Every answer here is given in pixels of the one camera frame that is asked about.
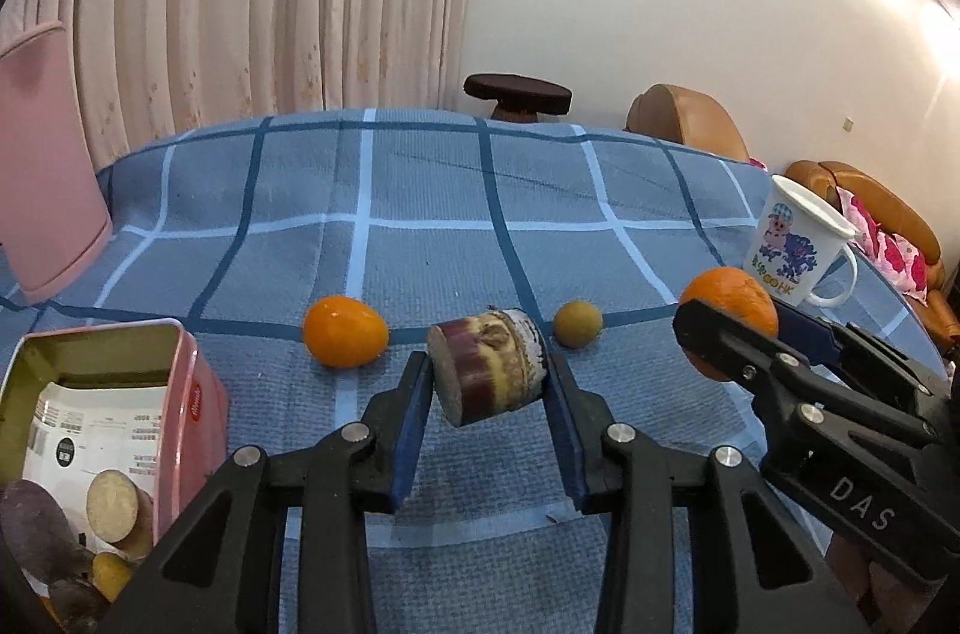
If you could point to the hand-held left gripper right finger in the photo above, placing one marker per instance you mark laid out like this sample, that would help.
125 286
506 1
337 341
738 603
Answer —
568 454

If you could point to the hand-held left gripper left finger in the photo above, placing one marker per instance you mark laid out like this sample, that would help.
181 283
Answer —
412 439

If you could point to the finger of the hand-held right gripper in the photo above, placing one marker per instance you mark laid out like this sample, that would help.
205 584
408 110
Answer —
735 352
810 334

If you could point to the large orange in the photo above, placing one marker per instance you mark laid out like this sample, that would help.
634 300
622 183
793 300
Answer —
739 296

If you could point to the pink metal tin box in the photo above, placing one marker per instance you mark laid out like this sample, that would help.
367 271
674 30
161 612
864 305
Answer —
191 409

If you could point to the cut sweet potato piece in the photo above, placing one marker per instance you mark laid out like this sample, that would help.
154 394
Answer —
112 503

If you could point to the person's right hand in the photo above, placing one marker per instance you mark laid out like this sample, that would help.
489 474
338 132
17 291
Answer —
862 570

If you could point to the white printed mug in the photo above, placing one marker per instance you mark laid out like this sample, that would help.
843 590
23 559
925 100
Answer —
787 244

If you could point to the pink floral pillow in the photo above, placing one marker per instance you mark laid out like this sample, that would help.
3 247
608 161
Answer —
900 259

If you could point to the small brown-green round fruit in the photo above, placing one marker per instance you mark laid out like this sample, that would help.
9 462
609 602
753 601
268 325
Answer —
577 325

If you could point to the brown leather sofa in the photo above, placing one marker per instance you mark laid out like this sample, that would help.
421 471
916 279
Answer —
885 206

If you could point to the brown leather armchair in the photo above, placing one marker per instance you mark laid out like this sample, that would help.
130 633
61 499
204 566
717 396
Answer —
690 120

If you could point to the blue checked tablecloth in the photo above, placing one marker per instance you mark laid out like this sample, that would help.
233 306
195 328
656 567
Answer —
420 191

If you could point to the dark round stool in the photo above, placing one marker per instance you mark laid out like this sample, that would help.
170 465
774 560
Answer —
517 90

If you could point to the printed paper leaflet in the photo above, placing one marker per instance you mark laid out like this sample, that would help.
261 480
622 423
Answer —
67 431

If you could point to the pink electric kettle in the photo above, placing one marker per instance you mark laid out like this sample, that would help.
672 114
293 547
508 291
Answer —
45 169

